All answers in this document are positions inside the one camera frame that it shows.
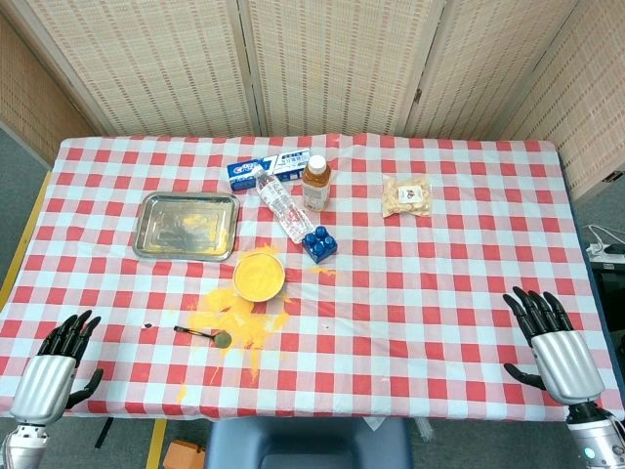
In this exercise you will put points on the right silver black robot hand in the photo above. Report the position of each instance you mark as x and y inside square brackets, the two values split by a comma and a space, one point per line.
[569, 366]

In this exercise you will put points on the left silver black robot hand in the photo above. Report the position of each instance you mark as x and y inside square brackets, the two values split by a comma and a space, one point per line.
[46, 386]

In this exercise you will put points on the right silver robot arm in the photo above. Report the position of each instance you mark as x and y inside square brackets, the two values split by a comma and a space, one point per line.
[598, 435]

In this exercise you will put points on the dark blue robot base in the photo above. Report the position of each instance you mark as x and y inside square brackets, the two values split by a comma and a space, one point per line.
[307, 444]

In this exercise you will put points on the metal tray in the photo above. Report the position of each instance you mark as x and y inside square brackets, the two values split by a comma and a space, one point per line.
[185, 227]

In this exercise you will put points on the off-white bowl of yellow powder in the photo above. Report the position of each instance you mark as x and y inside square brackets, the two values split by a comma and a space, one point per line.
[259, 278]

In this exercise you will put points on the black box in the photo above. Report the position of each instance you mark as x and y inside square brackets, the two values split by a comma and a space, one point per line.
[610, 293]

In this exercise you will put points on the orange object on floor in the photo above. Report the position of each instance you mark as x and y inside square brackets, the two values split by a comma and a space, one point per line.
[185, 454]

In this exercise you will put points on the red white checkered tablecloth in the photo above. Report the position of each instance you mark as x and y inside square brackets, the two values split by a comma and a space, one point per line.
[415, 303]

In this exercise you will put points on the spilled yellow powder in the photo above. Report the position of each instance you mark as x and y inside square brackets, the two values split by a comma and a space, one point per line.
[239, 322]

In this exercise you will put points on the clear bag of nuts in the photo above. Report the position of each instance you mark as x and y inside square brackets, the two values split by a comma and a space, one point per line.
[407, 200]

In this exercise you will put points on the blue toy building block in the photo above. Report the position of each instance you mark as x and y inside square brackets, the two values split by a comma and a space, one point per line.
[320, 244]

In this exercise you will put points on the blue white toothpaste box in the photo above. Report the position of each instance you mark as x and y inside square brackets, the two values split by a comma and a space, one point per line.
[244, 173]

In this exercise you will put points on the clear plastic water bottle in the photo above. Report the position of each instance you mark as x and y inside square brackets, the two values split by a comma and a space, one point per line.
[285, 207]

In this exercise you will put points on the amber tea bottle white cap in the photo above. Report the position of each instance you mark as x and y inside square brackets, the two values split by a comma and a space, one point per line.
[316, 188]

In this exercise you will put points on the beige woven folding screen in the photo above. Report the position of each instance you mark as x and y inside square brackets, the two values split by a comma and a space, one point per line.
[342, 63]

